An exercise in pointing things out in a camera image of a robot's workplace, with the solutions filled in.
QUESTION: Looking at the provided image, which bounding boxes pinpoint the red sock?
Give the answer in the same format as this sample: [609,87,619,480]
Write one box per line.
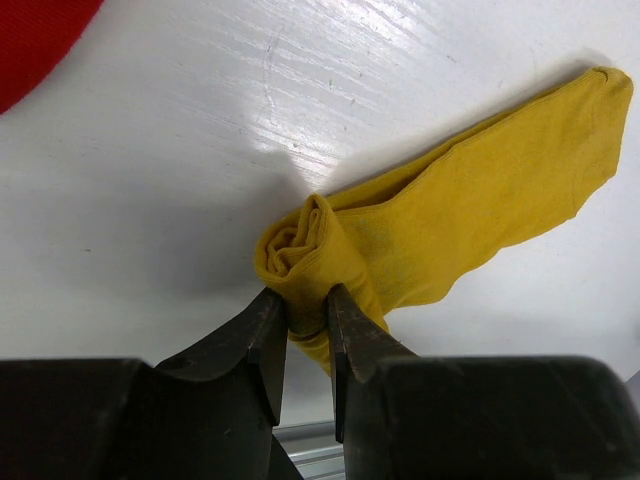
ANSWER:
[1,0,102,112]

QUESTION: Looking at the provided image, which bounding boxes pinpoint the aluminium mounting rail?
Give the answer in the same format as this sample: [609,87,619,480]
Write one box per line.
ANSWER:
[268,421,346,479]

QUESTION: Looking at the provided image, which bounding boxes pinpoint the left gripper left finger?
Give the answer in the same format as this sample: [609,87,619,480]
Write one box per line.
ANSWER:
[1,289,288,479]

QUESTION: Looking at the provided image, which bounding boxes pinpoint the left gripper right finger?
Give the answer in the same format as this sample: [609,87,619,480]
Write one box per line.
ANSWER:
[327,285,639,479]

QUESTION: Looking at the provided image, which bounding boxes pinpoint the yellow bear sock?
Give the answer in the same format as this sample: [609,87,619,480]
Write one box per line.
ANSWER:
[254,67,634,368]

